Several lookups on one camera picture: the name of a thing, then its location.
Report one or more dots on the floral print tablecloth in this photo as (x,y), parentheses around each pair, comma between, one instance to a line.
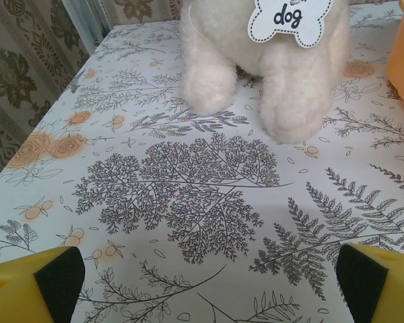
(188,202)

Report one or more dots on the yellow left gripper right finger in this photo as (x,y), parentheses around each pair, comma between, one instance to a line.
(384,289)

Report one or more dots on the white plush dog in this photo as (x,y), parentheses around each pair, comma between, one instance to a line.
(219,50)

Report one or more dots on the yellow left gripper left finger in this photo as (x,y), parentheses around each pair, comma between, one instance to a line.
(17,289)

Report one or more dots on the aluminium frame post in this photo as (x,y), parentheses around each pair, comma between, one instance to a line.
(87,20)

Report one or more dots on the white bone-shaped dog tag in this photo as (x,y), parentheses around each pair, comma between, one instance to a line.
(289,20)

